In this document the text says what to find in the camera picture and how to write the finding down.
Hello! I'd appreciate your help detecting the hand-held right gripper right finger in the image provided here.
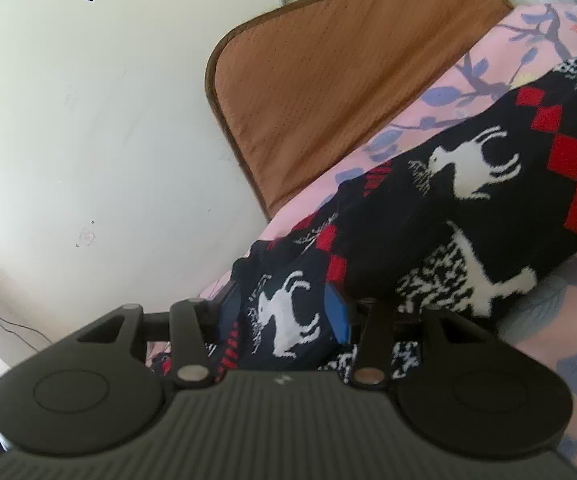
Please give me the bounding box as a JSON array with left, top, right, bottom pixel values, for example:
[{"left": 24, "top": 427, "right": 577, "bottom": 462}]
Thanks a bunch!
[{"left": 323, "top": 285, "right": 490, "bottom": 387}]

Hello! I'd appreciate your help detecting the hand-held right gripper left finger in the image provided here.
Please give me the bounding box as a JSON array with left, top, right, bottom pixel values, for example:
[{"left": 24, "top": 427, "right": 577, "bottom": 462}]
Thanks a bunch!
[{"left": 76, "top": 282, "right": 242, "bottom": 389}]

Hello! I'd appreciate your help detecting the reindeer patterned knit sweater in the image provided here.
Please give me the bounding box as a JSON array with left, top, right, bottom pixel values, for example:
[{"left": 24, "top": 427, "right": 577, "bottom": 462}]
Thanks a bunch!
[{"left": 148, "top": 27, "right": 577, "bottom": 382}]

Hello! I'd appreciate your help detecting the pink floral bed sheet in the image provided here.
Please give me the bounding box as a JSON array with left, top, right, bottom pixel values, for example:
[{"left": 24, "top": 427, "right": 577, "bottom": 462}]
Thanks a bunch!
[{"left": 146, "top": 2, "right": 577, "bottom": 480}]

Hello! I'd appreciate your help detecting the brown perforated cushion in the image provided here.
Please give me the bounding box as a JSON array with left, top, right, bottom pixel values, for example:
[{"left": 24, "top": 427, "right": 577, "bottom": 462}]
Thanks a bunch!
[{"left": 206, "top": 0, "right": 515, "bottom": 222}]

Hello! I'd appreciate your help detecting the thin black wall cable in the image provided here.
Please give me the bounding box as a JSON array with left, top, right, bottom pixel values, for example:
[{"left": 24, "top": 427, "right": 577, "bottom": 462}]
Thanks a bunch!
[{"left": 0, "top": 294, "right": 45, "bottom": 352}]

